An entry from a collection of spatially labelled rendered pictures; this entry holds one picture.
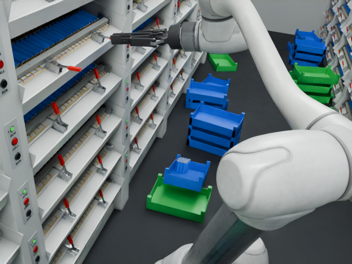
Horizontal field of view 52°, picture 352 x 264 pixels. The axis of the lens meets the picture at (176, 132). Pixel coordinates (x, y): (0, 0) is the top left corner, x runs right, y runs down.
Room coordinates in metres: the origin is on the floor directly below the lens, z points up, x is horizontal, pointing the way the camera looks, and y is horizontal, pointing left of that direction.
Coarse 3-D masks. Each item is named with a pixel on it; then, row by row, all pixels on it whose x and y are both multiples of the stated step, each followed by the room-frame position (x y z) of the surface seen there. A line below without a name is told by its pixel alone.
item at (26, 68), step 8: (96, 24) 1.21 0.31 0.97; (104, 24) 1.26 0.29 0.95; (80, 32) 1.10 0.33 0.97; (88, 32) 1.13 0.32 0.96; (64, 40) 1.02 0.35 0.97; (72, 40) 1.04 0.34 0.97; (80, 40) 1.08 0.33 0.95; (88, 40) 1.10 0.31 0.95; (56, 48) 0.96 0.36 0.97; (64, 48) 0.99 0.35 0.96; (40, 56) 0.89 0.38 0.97; (48, 56) 0.91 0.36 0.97; (56, 56) 0.94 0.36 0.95; (64, 56) 0.96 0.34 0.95; (24, 64) 0.83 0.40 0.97; (32, 64) 0.84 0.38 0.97; (40, 64) 0.87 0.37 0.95; (16, 72) 0.78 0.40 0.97; (24, 72) 0.80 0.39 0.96
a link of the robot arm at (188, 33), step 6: (186, 24) 1.07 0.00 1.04; (192, 24) 1.07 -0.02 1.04; (198, 24) 1.06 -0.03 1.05; (180, 30) 1.07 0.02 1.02; (186, 30) 1.05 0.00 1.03; (192, 30) 1.05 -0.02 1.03; (180, 36) 1.06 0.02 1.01; (186, 36) 1.04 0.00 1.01; (192, 36) 1.04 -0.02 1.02; (180, 42) 1.06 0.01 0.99; (186, 42) 1.04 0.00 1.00; (192, 42) 1.04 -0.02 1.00; (198, 42) 1.04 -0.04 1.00; (186, 48) 1.05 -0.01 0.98; (192, 48) 1.04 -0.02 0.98; (198, 48) 1.04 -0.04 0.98
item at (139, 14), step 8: (136, 0) 1.63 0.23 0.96; (144, 0) 1.70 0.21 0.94; (152, 0) 1.75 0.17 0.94; (160, 0) 1.80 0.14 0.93; (168, 0) 1.91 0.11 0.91; (136, 8) 1.56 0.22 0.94; (144, 8) 1.56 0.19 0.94; (152, 8) 1.64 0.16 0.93; (160, 8) 1.81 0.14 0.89; (136, 16) 1.48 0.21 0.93; (144, 16) 1.54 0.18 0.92; (136, 24) 1.46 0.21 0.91
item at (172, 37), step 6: (180, 24) 1.10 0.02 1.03; (168, 30) 1.08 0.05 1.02; (174, 30) 1.07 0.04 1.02; (156, 36) 1.08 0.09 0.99; (162, 36) 1.08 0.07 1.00; (168, 36) 1.06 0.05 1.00; (174, 36) 1.06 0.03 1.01; (162, 42) 1.06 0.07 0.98; (168, 42) 1.06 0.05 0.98; (174, 42) 1.06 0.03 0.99; (174, 48) 1.07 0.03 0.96; (180, 48) 1.06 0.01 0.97
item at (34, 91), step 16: (96, 16) 1.32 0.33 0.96; (112, 16) 1.30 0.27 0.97; (112, 32) 1.25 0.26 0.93; (80, 48) 1.06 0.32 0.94; (96, 48) 1.10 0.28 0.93; (64, 64) 0.94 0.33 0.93; (80, 64) 0.99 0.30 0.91; (32, 80) 0.81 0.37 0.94; (48, 80) 0.84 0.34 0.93; (64, 80) 0.91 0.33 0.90; (32, 96) 0.75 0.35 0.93
